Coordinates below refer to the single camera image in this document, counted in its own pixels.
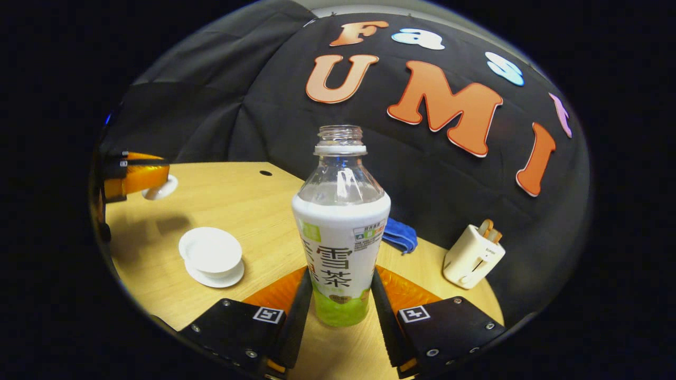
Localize toast slices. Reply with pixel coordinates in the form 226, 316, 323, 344
478, 219, 502, 244

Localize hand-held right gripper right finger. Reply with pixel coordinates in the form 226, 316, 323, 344
371, 265, 508, 378

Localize black backdrop cloth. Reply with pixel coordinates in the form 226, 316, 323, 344
100, 0, 591, 328

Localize white toaster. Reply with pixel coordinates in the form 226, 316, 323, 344
443, 224, 506, 289

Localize blue folded towel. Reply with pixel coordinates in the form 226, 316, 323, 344
381, 217, 418, 254

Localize white green water bottle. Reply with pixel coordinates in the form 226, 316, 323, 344
292, 125, 392, 327

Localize white teacup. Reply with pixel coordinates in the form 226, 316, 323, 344
179, 227, 243, 279

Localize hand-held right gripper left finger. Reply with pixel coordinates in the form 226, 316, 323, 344
177, 267, 313, 378

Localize white saucer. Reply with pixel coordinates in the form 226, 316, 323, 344
184, 259, 245, 289

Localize white teacup lid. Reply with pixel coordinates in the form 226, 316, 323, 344
142, 175, 179, 201

